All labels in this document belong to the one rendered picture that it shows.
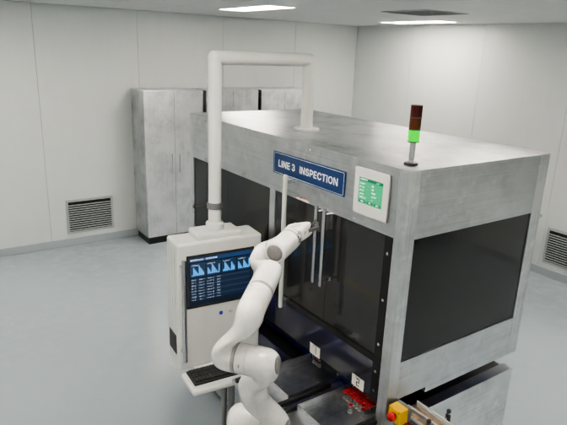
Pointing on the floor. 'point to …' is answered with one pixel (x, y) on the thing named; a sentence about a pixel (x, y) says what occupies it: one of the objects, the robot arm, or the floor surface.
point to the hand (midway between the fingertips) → (305, 224)
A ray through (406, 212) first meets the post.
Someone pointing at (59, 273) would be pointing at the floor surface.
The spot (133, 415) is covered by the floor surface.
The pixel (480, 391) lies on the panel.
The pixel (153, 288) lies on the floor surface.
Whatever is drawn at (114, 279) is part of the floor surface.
